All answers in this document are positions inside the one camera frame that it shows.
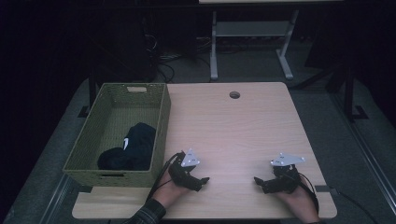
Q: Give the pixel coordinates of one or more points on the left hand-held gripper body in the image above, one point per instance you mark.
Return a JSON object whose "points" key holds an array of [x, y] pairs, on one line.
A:
{"points": [[190, 159]]}

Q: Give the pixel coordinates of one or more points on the white metal table frame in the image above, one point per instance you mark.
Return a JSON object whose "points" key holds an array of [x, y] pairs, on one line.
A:
{"points": [[252, 29]]}

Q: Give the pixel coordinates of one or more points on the green woven basket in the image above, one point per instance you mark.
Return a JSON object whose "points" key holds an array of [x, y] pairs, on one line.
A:
{"points": [[116, 140]]}

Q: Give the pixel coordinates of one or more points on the dark navy garment white print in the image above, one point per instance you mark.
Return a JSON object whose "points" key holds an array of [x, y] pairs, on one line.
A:
{"points": [[137, 149]]}

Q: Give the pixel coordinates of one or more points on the black metal frame post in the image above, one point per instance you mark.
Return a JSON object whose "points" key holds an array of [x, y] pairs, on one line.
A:
{"points": [[92, 90], [349, 93]]}

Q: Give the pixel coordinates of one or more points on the grey tape strip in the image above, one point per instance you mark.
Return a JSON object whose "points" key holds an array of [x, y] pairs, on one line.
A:
{"points": [[323, 188]]}

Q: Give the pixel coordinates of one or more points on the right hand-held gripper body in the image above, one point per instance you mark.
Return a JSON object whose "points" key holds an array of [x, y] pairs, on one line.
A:
{"points": [[285, 179]]}

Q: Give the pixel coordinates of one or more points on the metal floor rail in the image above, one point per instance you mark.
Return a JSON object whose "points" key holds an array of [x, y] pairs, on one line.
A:
{"points": [[56, 199], [370, 155]]}

